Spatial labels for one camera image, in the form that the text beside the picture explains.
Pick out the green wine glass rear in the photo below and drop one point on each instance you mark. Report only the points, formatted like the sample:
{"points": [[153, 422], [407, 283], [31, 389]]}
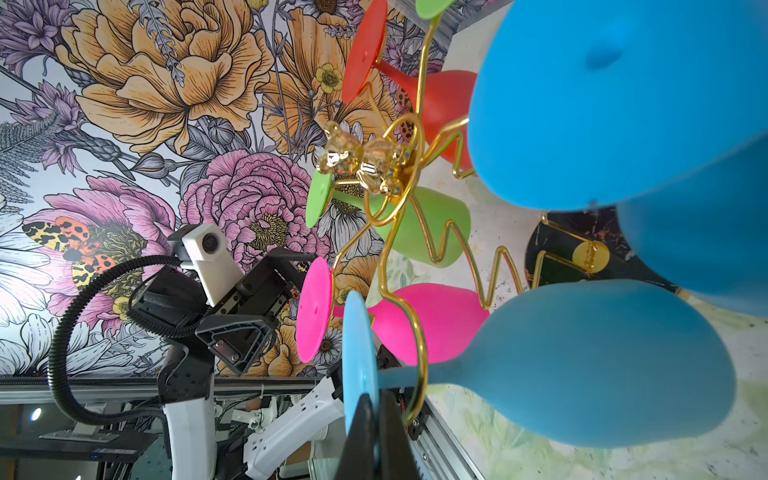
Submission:
{"points": [[429, 9]]}

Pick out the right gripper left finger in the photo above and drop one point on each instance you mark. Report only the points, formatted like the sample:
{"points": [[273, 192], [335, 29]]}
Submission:
{"points": [[357, 461]]}

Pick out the green wine glass front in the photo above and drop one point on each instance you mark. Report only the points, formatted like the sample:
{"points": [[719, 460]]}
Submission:
{"points": [[436, 209]]}

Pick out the green wine glass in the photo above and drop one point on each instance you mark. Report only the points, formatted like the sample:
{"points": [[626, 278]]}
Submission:
{"points": [[429, 9], [436, 209]]}

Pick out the blue wine glass front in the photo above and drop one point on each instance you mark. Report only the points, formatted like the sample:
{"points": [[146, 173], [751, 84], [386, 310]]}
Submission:
{"points": [[599, 364]]}

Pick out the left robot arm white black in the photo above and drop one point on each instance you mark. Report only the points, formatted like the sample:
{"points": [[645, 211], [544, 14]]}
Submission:
{"points": [[186, 387]]}

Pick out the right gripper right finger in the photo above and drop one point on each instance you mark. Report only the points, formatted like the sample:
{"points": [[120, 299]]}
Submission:
{"points": [[396, 460]]}

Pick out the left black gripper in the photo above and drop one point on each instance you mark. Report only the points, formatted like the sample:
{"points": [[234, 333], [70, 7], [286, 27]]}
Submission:
{"points": [[241, 327]]}

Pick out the red wine glass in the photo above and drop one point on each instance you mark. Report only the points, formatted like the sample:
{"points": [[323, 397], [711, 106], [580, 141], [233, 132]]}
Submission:
{"points": [[441, 100]]}

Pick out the blue wine glass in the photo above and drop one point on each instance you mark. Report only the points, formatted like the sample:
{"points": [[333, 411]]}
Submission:
{"points": [[599, 364], [658, 108]]}

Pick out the pink wine glass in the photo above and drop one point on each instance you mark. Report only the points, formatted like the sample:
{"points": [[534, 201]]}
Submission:
{"points": [[450, 317]]}

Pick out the gold wire glass rack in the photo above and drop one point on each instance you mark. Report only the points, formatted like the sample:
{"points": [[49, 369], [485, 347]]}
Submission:
{"points": [[388, 169]]}

